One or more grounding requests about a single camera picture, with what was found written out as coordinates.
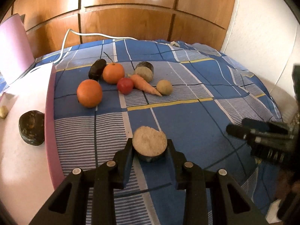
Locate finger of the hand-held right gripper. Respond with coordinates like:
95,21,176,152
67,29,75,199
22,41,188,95
226,125,290,147
241,118,291,134

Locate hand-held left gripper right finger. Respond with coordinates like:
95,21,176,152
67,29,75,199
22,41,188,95
165,139,268,225

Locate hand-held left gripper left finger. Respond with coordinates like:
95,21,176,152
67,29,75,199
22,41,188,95
29,138,136,225

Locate halved dark-skinned fruit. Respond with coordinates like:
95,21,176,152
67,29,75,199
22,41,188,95
134,61,154,83
132,126,168,163

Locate red tomato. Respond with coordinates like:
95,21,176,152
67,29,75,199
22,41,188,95
117,77,134,95

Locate beige round potato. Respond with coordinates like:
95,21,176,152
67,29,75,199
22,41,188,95
156,80,173,96

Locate large orange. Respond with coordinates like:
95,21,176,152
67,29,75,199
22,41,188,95
77,79,103,108

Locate dark brown oblong fruit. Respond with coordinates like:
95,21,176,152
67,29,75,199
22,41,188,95
88,59,107,80

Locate pink cardboard box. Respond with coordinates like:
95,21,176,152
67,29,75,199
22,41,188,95
0,13,65,225

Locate blue plaid blanket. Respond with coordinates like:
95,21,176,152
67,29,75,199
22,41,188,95
33,39,285,225

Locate carrot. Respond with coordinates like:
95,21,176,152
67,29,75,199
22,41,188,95
128,74,163,96

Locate orange with stem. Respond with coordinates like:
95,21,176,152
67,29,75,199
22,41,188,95
102,52,125,85

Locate dark round hollowed fruit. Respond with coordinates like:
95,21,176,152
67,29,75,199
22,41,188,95
19,110,45,147

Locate wooden wardrobe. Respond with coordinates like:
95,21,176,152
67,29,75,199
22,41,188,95
0,0,238,59

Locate white power cable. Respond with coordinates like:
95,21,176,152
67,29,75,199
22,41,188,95
53,29,180,64

